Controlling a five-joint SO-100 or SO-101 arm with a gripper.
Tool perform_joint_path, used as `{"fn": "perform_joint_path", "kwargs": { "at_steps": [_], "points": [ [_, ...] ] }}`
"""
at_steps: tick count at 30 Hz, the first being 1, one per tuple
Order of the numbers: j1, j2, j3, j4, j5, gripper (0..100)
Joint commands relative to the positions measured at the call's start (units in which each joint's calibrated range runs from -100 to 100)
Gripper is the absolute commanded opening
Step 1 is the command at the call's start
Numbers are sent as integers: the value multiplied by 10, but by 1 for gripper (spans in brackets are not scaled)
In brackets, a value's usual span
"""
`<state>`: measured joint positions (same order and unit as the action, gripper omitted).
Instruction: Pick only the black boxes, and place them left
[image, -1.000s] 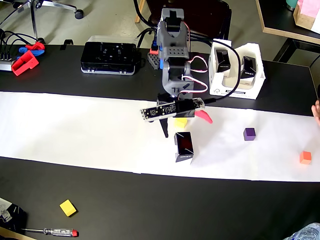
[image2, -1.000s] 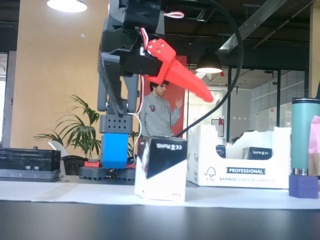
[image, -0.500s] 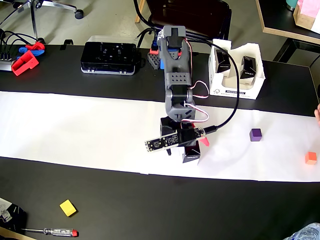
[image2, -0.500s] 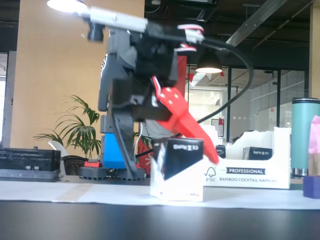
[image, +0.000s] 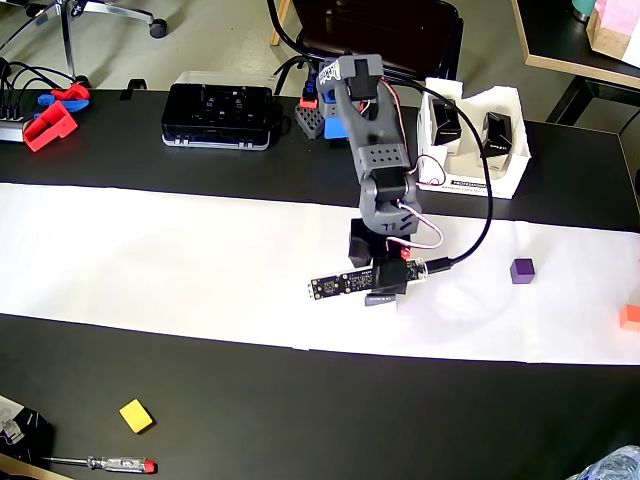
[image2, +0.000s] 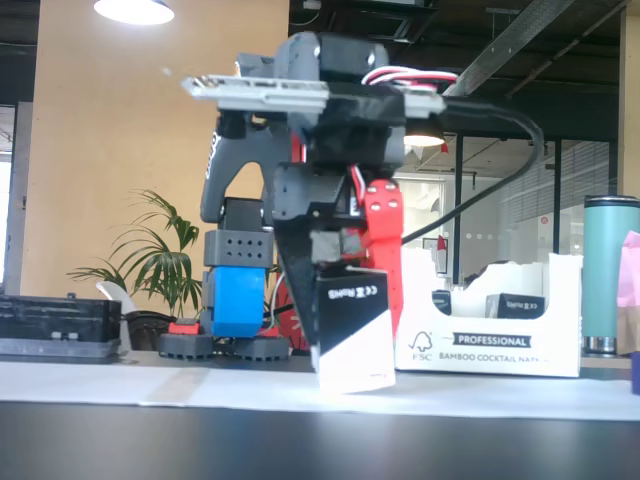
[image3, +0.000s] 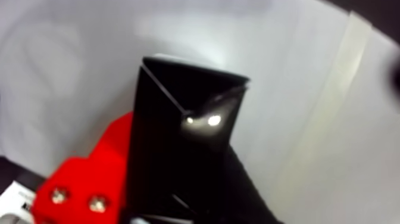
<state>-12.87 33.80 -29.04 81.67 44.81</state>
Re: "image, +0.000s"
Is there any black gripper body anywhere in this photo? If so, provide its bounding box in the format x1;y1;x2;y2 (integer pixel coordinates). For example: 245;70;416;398
348;217;419;274

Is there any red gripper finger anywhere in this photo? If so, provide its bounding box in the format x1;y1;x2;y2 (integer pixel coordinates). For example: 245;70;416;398
385;238;414;262

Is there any long white paper strip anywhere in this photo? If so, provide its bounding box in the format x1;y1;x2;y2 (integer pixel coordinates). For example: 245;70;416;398
0;182;640;364

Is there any grey robot arm blue base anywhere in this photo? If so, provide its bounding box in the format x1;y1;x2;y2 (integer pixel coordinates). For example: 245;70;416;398
293;54;424;236

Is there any white cardboard carton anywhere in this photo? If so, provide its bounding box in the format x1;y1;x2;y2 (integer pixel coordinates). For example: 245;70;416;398
416;77;534;201

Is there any purple cube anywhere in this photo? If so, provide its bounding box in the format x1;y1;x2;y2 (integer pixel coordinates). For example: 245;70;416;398
509;257;536;285

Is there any black electronics case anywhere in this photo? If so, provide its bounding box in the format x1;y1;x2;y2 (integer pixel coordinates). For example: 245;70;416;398
160;71;282;151

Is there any orange cube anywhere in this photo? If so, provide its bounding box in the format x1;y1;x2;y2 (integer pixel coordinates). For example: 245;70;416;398
618;303;640;332

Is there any wooden leg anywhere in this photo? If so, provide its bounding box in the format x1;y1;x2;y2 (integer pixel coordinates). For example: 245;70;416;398
269;0;292;46

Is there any black table wooden edge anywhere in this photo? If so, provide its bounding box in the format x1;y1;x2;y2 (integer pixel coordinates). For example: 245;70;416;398
509;0;640;132

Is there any black table clamp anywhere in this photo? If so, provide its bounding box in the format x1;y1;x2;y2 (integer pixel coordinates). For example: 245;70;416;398
119;78;149;102

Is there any yellow cube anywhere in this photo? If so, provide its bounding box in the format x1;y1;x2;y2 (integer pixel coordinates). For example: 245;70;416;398
118;397;154;435

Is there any clear plastic water bottle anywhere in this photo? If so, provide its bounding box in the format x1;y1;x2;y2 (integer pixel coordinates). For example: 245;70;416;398
567;443;640;480

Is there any brown bag pink paper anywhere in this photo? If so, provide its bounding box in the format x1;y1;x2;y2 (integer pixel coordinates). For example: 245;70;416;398
584;0;640;70

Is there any teal tumbler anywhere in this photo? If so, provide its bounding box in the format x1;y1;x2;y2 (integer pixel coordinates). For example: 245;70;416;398
571;0;599;22

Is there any blue red printed part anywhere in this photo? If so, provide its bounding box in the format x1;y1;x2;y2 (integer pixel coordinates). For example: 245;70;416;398
35;82;92;114

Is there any office chair silver base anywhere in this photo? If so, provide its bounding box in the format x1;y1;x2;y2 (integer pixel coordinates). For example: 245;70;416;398
0;0;170;89

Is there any silver USB hub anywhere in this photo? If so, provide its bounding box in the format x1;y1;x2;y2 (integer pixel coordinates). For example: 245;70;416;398
0;117;27;145

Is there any black printed pouch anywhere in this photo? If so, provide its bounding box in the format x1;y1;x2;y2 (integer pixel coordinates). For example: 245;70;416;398
0;394;57;471

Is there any wooden board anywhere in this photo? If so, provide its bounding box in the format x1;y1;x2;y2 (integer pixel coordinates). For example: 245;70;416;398
0;451;74;480

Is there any white red servo wire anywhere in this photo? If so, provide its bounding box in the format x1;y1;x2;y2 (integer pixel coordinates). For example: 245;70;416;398
416;154;450;188
385;198;446;252

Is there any black camera circuit board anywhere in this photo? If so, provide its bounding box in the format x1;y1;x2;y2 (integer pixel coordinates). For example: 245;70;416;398
307;257;429;301

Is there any thick black USB cable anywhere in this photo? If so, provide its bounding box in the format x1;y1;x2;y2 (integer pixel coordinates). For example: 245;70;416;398
266;0;496;276

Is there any red handled screwdriver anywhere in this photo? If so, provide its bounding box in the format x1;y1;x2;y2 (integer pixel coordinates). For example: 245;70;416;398
42;454;159;476

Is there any red printed bracket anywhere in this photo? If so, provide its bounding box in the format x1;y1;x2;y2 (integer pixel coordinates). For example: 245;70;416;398
22;99;80;154

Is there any black hub cable bundle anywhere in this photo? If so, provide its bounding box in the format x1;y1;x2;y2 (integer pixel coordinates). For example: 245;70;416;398
0;57;81;121

